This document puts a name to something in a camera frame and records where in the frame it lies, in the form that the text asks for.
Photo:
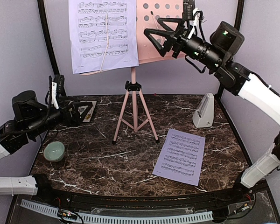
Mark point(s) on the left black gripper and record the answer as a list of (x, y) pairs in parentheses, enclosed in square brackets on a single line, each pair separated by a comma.
[(69, 120)]

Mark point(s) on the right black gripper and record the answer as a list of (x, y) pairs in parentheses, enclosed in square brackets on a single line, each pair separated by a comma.
[(178, 41)]

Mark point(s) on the pink music stand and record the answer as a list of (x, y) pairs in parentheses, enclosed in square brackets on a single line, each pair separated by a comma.
[(147, 12)]

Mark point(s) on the purple sheet music page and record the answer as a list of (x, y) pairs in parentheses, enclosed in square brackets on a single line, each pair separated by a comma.
[(102, 35), (181, 157)]

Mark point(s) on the white metronome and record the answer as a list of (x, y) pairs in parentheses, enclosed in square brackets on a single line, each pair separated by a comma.
[(204, 114)]

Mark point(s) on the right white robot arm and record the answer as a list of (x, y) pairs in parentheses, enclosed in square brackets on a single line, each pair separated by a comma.
[(250, 87)]

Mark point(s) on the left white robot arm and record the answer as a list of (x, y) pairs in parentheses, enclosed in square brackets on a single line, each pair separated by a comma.
[(18, 164)]

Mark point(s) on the sticker sheet card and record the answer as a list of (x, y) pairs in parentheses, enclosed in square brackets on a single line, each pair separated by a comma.
[(88, 112)]

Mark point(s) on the green ceramic bowl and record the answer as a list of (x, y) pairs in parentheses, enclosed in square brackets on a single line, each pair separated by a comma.
[(54, 151)]

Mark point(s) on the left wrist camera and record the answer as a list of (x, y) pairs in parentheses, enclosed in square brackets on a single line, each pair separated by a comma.
[(24, 105)]

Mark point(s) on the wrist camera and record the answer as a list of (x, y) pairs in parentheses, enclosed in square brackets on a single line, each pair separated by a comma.
[(218, 38), (24, 105)]

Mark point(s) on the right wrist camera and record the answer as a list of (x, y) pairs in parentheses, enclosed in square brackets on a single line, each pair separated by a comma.
[(218, 38)]

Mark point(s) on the right black frame post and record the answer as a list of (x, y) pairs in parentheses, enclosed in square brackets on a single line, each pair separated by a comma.
[(235, 43)]

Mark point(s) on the black frame post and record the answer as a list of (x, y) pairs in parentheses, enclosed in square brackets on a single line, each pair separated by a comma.
[(235, 43), (47, 38)]

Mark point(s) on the white slotted cable duct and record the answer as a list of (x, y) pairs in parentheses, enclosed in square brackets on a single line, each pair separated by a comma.
[(116, 216)]

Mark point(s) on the left black frame post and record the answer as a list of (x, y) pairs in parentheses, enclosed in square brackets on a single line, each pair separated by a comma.
[(47, 38)]

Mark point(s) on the black front rail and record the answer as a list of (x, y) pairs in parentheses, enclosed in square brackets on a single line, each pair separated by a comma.
[(151, 193)]

